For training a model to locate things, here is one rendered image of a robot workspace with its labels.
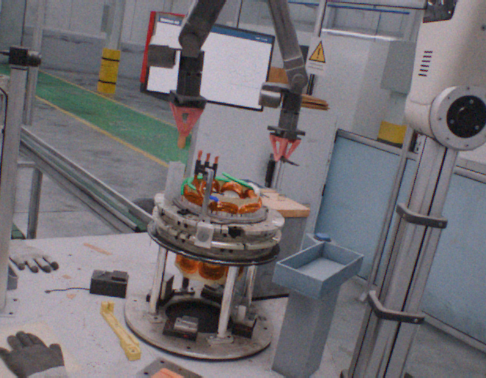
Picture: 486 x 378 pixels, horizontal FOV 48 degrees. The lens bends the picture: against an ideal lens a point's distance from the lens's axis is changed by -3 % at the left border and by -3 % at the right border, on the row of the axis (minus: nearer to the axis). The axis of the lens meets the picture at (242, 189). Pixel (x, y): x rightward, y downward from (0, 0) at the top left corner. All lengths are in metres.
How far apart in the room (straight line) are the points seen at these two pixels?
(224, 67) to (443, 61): 1.27
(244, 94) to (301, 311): 1.34
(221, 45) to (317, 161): 1.64
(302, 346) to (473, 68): 0.72
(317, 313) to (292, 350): 0.12
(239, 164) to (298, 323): 2.71
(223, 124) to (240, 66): 1.68
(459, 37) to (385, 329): 0.73
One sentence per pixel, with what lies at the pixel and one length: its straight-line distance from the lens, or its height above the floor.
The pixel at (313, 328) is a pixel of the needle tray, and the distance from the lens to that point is 1.26.
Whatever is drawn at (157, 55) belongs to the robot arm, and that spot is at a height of 1.43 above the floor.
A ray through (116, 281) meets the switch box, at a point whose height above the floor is 0.83.
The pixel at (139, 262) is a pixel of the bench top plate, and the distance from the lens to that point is 1.78.
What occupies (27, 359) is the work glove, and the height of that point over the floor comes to 0.80.
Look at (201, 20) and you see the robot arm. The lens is 1.21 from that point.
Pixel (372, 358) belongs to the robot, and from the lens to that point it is 1.52.
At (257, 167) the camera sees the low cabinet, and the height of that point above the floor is 0.75.
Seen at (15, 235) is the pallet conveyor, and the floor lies 0.75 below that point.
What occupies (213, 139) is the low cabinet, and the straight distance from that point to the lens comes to 4.14.
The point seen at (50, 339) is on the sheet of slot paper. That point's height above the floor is 0.78.
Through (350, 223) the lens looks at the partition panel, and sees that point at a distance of 3.98.
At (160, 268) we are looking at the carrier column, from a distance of 1.36.
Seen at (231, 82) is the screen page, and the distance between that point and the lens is 2.40.
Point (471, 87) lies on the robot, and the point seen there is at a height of 1.50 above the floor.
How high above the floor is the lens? 1.47
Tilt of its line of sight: 14 degrees down
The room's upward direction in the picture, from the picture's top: 11 degrees clockwise
